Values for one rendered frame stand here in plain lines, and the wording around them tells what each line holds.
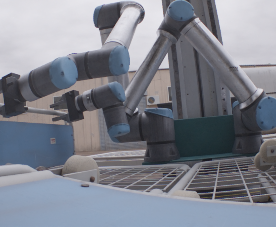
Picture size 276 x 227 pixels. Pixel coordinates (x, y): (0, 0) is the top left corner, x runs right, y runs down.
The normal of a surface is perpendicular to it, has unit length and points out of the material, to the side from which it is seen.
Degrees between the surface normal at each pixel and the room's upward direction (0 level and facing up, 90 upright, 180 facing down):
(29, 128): 90
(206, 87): 90
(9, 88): 80
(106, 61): 105
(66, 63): 83
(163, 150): 70
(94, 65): 113
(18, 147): 90
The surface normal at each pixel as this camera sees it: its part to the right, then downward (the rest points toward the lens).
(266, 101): 0.15, -0.03
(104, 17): -0.16, 0.33
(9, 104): -0.28, -0.07
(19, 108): 0.93, -0.26
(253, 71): -0.17, -0.43
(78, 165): 0.44, -0.46
